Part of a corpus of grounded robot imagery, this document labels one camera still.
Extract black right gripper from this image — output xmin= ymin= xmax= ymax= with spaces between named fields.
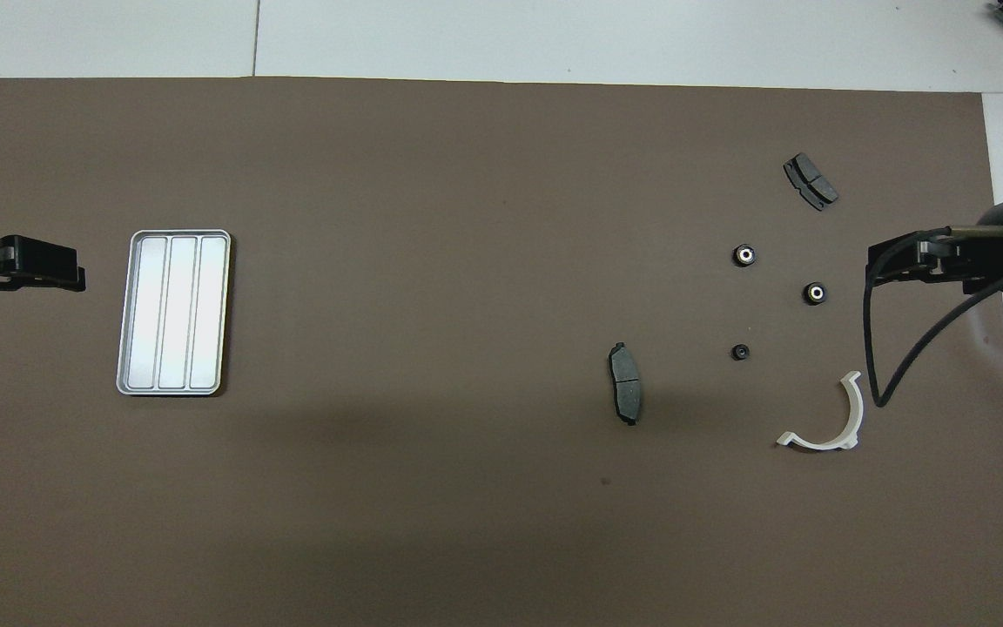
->
xmin=866 ymin=192 xmax=1003 ymax=294

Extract silver metal tray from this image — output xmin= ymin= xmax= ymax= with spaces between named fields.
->
xmin=116 ymin=229 xmax=233 ymax=397

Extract grooved dark brake pad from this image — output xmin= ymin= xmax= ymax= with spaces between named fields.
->
xmin=783 ymin=152 xmax=840 ymax=212

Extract long dark brake pad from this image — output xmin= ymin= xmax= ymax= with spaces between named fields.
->
xmin=608 ymin=341 xmax=644 ymax=427

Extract brown table mat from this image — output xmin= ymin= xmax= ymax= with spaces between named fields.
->
xmin=0 ymin=77 xmax=1003 ymax=627

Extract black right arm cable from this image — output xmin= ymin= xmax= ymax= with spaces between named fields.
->
xmin=864 ymin=228 xmax=1003 ymax=408

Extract white curved plastic bracket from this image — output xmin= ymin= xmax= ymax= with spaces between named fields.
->
xmin=776 ymin=370 xmax=865 ymax=452

